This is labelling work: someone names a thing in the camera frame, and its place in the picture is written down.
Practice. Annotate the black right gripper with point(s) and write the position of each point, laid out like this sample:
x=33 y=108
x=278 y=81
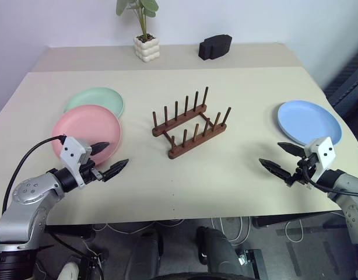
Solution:
x=302 y=172

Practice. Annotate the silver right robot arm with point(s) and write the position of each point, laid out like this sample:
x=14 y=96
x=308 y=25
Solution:
x=351 y=186

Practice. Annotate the black table frame bar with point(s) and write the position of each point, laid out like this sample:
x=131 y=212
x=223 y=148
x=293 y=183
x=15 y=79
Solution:
x=295 y=220
x=68 y=231

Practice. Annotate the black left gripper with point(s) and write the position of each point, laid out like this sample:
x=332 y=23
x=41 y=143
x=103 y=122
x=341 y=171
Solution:
x=90 y=173

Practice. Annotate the pink plate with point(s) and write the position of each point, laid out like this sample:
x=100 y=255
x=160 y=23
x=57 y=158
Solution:
x=85 y=128

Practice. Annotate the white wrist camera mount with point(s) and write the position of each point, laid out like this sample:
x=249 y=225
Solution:
x=324 y=154
x=71 y=153

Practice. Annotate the black foot with metal bracket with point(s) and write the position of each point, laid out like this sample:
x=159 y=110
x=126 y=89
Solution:
x=254 y=262

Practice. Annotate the green plate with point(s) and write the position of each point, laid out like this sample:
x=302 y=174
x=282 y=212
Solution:
x=94 y=96

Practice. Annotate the white bubble plant pot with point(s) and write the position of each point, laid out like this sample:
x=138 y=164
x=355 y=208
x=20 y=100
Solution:
x=147 y=51

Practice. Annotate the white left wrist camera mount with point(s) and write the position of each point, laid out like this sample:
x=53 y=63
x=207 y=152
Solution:
x=71 y=153

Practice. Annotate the brown wooden plate rack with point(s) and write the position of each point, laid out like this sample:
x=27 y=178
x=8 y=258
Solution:
x=179 y=151

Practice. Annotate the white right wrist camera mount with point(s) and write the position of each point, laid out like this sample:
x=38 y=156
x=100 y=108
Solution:
x=324 y=154

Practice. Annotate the green potted plant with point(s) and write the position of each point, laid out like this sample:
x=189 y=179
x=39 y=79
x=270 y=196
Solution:
x=123 y=6

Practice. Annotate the blue plate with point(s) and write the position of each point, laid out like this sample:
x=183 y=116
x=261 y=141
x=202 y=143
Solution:
x=307 y=119

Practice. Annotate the dark rounded shape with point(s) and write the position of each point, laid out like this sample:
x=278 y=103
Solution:
x=217 y=253

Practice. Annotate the black foam block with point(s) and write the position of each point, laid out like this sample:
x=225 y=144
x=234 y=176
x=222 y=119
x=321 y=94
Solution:
x=214 y=48

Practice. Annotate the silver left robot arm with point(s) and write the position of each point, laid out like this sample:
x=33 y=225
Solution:
x=24 y=192

